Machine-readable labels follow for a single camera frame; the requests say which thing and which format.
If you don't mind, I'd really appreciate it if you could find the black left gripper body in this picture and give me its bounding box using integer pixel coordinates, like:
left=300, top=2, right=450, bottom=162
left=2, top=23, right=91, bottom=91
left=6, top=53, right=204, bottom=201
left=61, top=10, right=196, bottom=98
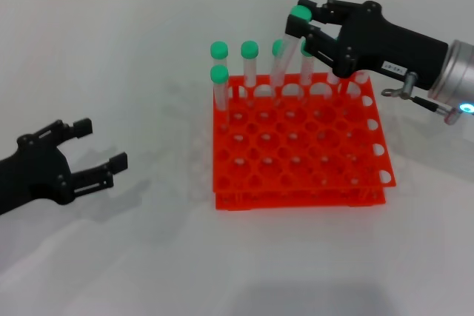
left=0, top=132, right=75, bottom=217

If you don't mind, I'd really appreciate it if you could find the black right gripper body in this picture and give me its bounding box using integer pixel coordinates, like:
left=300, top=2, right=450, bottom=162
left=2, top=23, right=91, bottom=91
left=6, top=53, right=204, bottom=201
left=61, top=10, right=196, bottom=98
left=331, top=0, right=450, bottom=90

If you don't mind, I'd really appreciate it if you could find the right arm connector cable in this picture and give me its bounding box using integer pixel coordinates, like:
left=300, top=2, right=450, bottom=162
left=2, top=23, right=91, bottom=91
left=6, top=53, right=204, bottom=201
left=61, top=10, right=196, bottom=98
left=380, top=73, right=466, bottom=125

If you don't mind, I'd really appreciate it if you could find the orange plastic test tube rack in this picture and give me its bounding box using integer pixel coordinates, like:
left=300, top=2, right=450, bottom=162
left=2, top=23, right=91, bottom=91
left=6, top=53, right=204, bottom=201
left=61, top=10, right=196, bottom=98
left=211, top=73, right=397, bottom=212

